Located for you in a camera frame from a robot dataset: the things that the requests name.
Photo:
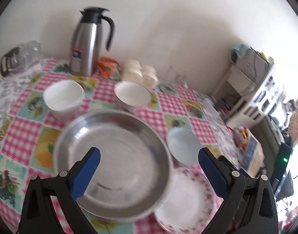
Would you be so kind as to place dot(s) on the white square bowl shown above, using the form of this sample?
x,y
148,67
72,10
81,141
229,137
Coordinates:
x,y
64,99

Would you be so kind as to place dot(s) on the floral rimmed white plate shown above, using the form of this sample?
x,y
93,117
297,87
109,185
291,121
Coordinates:
x,y
189,204

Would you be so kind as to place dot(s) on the glass teapot black handle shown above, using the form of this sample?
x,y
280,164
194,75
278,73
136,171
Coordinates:
x,y
11,62

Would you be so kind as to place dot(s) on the colourful candy packet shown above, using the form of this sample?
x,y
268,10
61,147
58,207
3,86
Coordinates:
x,y
241,137

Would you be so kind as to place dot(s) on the orange snack packet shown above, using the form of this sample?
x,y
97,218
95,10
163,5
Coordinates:
x,y
108,67

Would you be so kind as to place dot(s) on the large steel basin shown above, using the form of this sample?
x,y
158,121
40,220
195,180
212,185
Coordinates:
x,y
134,174

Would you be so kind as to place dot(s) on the light blue bowl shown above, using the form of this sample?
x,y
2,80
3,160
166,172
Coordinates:
x,y
183,145

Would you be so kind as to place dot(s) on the white shelf rack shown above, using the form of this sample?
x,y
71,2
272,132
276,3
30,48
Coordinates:
x,y
247,92

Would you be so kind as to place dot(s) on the clear glass mug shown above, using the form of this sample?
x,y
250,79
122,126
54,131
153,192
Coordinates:
x,y
176,77

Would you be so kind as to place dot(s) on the tray of drinking glasses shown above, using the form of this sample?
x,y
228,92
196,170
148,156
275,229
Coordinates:
x,y
29,54

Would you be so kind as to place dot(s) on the stainless steel thermos jug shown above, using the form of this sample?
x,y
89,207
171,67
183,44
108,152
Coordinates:
x,y
86,41

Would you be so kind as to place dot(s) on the red rimmed floral bowl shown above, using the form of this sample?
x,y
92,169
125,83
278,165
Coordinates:
x,y
131,95

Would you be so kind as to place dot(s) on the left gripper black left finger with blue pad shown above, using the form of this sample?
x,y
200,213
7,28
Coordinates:
x,y
38,213

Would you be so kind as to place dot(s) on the bag of white buns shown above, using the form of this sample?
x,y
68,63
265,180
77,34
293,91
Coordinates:
x,y
144,75

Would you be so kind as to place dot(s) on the checkered floral tablecloth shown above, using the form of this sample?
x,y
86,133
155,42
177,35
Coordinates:
x,y
28,129

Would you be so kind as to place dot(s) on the smartphone on table edge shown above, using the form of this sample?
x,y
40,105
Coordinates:
x,y
253,157

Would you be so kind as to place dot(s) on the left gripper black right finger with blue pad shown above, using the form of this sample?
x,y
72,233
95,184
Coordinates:
x,y
248,203

